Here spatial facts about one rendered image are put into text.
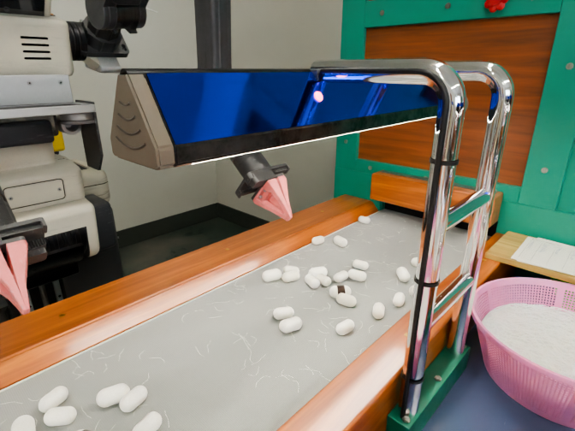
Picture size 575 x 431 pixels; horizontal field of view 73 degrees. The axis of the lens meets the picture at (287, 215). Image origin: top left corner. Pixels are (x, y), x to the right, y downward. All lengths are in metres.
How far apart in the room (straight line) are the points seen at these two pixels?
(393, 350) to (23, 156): 0.89
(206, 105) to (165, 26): 2.48
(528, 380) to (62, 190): 1.00
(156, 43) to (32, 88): 1.81
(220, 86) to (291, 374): 0.37
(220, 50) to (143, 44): 1.99
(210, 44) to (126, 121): 0.44
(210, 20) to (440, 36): 0.53
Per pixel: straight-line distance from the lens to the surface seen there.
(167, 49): 2.80
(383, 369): 0.53
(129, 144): 0.34
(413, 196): 0.99
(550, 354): 0.70
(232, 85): 0.37
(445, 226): 0.41
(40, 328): 0.67
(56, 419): 0.54
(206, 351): 0.59
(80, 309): 0.69
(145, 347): 0.62
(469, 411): 0.64
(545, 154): 0.94
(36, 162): 1.09
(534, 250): 0.90
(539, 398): 0.65
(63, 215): 1.06
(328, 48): 2.19
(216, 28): 0.75
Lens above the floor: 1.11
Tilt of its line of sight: 21 degrees down
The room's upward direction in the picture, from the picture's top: straight up
